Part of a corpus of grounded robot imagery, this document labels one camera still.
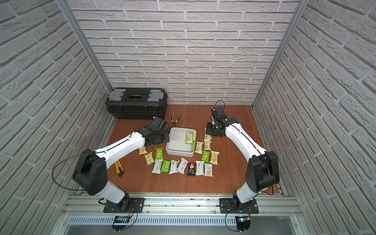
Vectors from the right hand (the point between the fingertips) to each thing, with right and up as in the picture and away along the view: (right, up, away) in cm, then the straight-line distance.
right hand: (210, 131), depth 87 cm
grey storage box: (-22, -10, +9) cm, 26 cm away
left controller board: (-47, -45, -16) cm, 67 cm away
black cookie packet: (-11, -23, -2) cm, 26 cm away
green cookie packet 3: (-3, -16, +3) cm, 17 cm away
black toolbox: (-49, +18, +11) cm, 53 cm away
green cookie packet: (-11, -10, +5) cm, 16 cm away
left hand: (-25, -3, +1) cm, 25 cm away
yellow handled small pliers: (-25, +4, +21) cm, 33 cm away
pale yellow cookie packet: (-13, -6, +10) cm, 18 cm away
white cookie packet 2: (-22, -22, -2) cm, 32 cm away
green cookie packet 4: (-27, -21, -1) cm, 34 cm away
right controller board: (+14, -44, -16) cm, 49 cm away
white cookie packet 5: (-1, -23, -2) cm, 23 cm away
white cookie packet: (-32, -21, -1) cm, 38 cm away
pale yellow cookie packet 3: (-6, -12, +8) cm, 15 cm away
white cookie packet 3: (-17, -20, 0) cm, 26 cm away
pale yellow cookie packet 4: (-1, -10, +8) cm, 13 cm away
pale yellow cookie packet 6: (+3, -17, +3) cm, 18 cm away
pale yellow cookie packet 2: (-38, -17, +3) cm, 42 cm away
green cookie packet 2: (-32, -14, +5) cm, 36 cm away
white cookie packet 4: (-6, -22, -2) cm, 23 cm away
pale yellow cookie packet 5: (-2, -4, -1) cm, 5 cm away
